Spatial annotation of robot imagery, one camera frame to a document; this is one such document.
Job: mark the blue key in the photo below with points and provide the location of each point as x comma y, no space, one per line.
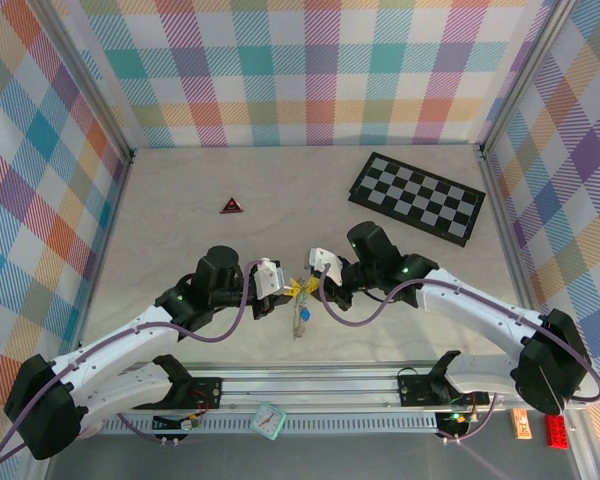
306,315

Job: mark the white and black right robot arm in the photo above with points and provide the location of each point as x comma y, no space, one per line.
475,305

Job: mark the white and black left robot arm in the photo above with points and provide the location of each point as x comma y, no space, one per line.
125,335

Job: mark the black and white chessboard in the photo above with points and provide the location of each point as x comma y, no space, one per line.
415,197

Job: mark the red and black triangle piece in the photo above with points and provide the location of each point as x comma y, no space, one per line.
231,206

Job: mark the teal square clock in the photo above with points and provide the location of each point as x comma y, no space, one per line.
267,420

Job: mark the small black controller board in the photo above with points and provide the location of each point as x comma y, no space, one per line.
180,423
454,422

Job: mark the small wooden block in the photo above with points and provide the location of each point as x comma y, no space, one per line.
521,425

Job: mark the red toy brick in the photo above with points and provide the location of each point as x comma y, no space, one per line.
557,431

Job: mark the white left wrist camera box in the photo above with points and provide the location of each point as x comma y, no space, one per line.
272,279

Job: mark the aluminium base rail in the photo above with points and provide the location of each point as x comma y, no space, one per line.
305,387

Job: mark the aluminium side rail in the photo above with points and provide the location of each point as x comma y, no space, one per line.
111,225
510,250

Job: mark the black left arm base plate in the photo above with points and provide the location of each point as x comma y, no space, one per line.
207,392

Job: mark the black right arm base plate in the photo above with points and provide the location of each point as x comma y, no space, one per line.
410,390

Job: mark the aluminium frame post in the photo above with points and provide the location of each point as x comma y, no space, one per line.
523,75
94,85

